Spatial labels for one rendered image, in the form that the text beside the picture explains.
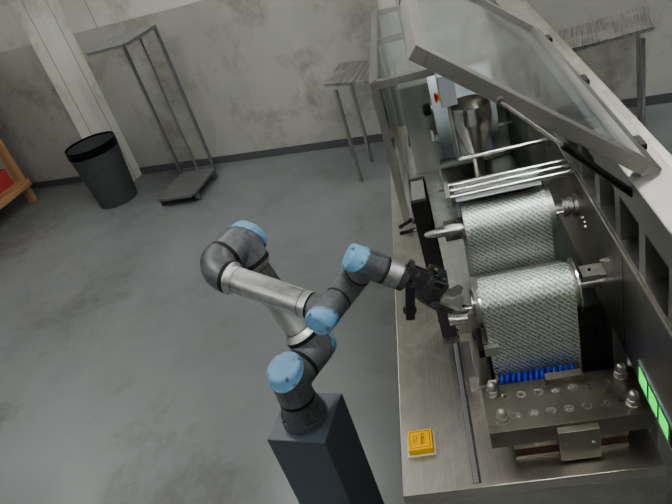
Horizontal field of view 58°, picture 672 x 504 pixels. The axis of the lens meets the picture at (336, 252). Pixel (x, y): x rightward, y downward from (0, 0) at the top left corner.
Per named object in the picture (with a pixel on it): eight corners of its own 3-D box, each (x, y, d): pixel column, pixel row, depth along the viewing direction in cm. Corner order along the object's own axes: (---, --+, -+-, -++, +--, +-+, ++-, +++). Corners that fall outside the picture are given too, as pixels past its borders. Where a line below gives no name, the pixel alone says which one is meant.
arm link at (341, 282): (319, 299, 166) (333, 279, 157) (339, 274, 173) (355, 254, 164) (341, 317, 165) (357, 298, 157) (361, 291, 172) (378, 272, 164)
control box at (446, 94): (434, 102, 196) (428, 72, 190) (455, 96, 194) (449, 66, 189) (437, 109, 190) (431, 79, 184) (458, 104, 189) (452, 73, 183)
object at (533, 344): (494, 376, 173) (485, 327, 163) (581, 362, 168) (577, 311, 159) (495, 377, 172) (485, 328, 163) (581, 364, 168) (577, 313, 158)
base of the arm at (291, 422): (276, 433, 194) (265, 412, 189) (291, 397, 205) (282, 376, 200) (319, 436, 188) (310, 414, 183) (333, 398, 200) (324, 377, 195)
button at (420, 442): (408, 436, 179) (407, 431, 178) (432, 433, 178) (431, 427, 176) (410, 456, 173) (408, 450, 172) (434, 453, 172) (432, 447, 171)
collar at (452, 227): (445, 234, 187) (441, 216, 184) (464, 230, 186) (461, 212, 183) (447, 245, 182) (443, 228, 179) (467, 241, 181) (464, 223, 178)
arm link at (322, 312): (177, 261, 171) (326, 314, 149) (203, 239, 178) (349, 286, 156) (188, 291, 178) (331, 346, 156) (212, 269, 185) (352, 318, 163)
